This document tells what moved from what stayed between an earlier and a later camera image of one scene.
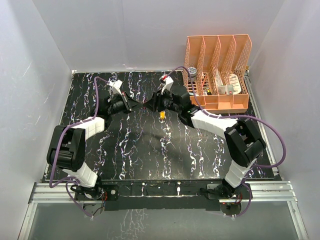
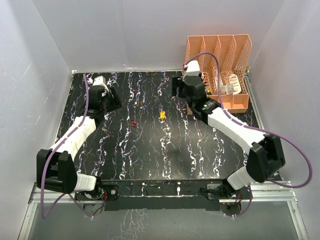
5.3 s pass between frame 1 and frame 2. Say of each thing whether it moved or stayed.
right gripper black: moved
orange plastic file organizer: stayed
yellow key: stayed
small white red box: stayed
